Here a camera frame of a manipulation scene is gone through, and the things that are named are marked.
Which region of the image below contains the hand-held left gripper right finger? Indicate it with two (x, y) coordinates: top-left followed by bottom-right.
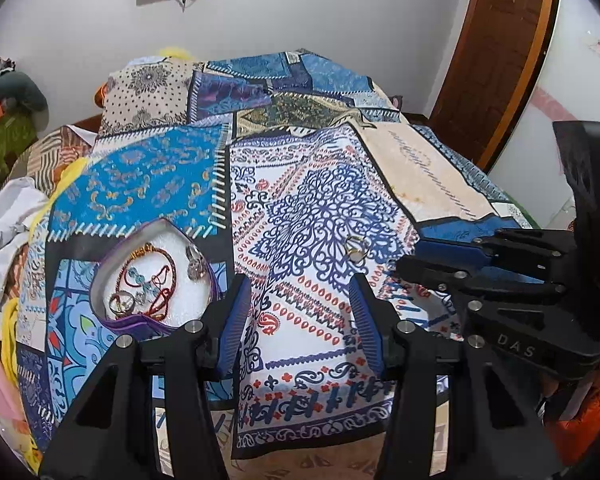
(349, 272), (565, 480)

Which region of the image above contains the red bead bracelet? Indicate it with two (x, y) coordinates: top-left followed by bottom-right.
(114, 245), (179, 319)

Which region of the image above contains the turquoise bead bracelet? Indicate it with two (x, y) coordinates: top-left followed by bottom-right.
(130, 267), (154, 306)

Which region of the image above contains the pile of clothes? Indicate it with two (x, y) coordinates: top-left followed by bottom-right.
(0, 56), (49, 112)

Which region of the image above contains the silver crystal earring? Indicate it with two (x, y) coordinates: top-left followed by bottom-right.
(186, 246), (209, 281)

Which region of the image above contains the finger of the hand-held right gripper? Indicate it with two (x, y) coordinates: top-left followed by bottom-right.
(394, 255), (567, 307)
(416, 227), (579, 283)

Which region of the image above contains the green patterned cloth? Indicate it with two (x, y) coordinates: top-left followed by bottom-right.
(0, 110), (38, 196)

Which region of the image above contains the brown wooden door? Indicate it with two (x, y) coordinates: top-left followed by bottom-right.
(427, 0), (557, 172)

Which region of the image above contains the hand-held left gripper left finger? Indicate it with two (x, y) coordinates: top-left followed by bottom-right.
(37, 273), (253, 480)

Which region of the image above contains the white wardrobe sliding door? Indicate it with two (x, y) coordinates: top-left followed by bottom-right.
(485, 0), (600, 231)

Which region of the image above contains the metal ring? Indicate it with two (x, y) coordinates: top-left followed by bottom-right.
(108, 292), (136, 317)

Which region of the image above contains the brown striped bedsheet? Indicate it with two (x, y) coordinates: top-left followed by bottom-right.
(7, 125), (98, 198)

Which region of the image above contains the purple heart-shaped box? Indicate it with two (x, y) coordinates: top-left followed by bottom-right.
(89, 217), (224, 337)

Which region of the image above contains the white cloth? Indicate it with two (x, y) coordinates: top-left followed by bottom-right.
(0, 177), (51, 331)

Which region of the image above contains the blue patchwork blanket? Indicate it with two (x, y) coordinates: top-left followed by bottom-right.
(17, 50), (536, 480)

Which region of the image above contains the gold ring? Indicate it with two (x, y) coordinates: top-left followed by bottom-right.
(345, 236), (370, 264)

